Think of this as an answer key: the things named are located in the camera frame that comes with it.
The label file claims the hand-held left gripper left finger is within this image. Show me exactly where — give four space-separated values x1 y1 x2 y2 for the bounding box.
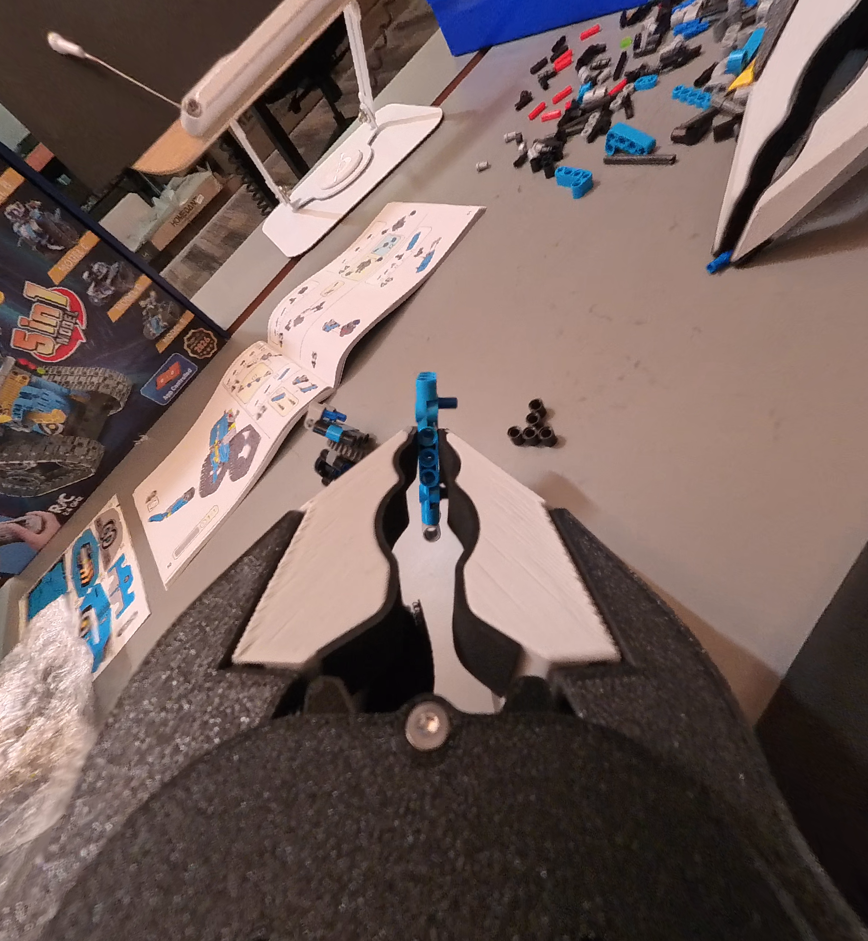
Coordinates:
230 428 422 698

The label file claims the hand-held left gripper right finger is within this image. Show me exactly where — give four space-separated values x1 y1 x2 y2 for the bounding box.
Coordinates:
440 428 622 698

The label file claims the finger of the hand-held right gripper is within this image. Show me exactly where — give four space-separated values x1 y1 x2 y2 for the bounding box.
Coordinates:
730 0 868 266
711 0 859 254

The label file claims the blue beam brick assembly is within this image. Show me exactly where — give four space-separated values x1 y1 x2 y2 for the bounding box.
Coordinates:
413 371 451 526

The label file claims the grey desk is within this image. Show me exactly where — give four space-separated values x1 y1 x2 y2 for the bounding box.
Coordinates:
0 29 868 736

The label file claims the small black blue gear assembly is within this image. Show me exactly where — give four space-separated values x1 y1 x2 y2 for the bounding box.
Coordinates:
305 406 373 488

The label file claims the pile of small brick parts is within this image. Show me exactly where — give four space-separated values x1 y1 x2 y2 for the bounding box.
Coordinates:
474 0 773 199

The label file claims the blue sticker sheet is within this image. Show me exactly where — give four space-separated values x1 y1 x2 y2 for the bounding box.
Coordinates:
19 494 153 679

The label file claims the blue plastic bin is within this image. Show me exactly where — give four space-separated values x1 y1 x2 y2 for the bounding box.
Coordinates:
427 0 672 57

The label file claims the instruction booklet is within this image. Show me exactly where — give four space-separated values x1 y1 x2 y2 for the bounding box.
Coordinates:
133 202 488 591

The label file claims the robot kit box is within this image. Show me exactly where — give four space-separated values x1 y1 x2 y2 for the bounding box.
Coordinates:
0 118 231 579

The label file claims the clear bag of parts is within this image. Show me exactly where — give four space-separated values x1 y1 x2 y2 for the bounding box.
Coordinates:
0 603 98 883

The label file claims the cardboard box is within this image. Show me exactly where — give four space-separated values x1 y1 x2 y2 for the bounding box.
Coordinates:
99 169 223 252

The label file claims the white folding stand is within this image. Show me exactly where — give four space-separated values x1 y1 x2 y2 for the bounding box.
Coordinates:
47 0 445 259

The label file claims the black partition panel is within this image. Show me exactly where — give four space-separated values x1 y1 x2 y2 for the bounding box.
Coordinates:
0 0 348 194

